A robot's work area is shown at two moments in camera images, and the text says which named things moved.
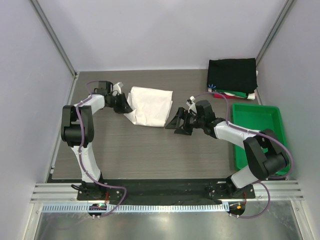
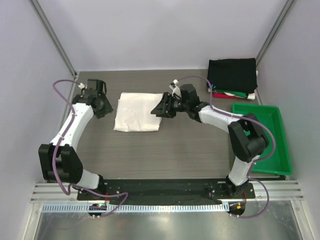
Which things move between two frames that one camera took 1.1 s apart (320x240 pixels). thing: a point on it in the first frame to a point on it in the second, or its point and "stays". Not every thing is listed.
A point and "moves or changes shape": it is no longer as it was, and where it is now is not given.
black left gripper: [124, 107] to [108, 109]
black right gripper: [174, 124] to [163, 110]
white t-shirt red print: [152, 106] moves or changes shape
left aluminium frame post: [54, 37] stays
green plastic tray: [257, 117] stays
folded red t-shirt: [218, 95] stays
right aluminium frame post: [287, 6] stays
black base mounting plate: [166, 191] stays
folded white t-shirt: [251, 96] stays
